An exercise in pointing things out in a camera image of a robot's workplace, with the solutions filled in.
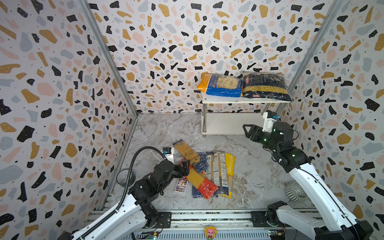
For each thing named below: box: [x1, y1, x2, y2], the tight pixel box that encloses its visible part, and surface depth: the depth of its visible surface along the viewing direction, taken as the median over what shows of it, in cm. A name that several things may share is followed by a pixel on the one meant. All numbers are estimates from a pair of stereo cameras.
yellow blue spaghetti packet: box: [172, 139, 201, 165], surface depth 96 cm
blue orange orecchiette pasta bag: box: [196, 71, 244, 98], surface depth 85 cm
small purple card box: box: [174, 177, 189, 194], surface depth 85 cm
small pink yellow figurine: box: [204, 226, 218, 240], surface depth 69 cm
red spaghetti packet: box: [178, 159, 219, 200], surface depth 81 cm
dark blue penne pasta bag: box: [241, 71, 292, 102], surface depth 82 cm
